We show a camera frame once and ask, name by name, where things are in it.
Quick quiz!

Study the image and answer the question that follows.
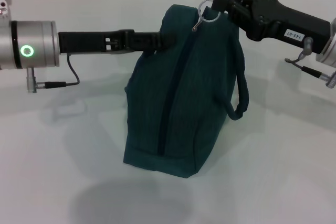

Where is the dark right arm cable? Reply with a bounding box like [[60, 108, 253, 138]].
[[285, 37, 336, 89]]

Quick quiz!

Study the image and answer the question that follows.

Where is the dark left arm cable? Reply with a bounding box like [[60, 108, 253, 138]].
[[27, 54, 80, 94]]

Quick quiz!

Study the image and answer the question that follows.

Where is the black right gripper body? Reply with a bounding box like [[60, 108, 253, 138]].
[[245, 0, 332, 56]]

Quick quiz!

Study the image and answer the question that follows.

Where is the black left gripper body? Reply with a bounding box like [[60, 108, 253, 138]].
[[58, 28, 136, 55]]

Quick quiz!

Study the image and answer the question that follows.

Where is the dark arm cable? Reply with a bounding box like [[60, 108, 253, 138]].
[[285, 37, 336, 89], [27, 54, 80, 94]]

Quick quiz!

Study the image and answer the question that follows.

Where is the dark teal insulated lunch bag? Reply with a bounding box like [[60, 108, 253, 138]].
[[123, 0, 250, 179]]

